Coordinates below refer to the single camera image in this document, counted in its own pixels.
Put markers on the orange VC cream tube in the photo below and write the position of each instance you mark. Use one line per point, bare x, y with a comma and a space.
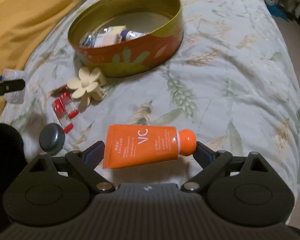
133, 145

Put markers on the orange stick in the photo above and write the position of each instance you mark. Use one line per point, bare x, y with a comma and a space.
57, 91

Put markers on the white tube purple cap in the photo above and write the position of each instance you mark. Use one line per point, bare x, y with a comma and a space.
128, 35

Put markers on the yellow blanket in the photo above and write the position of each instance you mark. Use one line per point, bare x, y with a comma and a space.
24, 24

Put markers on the dark round case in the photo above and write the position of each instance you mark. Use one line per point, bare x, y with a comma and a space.
51, 139

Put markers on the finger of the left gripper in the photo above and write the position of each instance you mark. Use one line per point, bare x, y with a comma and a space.
11, 86

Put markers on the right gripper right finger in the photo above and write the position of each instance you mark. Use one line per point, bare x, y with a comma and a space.
213, 164

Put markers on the cream flower hair clip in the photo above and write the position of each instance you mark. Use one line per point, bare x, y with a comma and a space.
87, 86

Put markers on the blue plastic bag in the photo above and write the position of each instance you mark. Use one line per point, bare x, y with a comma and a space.
277, 12

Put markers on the clear bag blue items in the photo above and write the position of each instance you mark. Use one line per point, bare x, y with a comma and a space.
88, 40

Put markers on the yellow sticky note pad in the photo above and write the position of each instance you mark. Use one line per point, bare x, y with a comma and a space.
116, 29

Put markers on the red lighter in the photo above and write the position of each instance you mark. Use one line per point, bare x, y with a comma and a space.
62, 116
68, 105

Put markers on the round decorated tin box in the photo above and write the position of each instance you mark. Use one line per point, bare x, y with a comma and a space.
161, 19

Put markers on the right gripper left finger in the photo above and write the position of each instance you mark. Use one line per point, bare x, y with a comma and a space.
82, 165

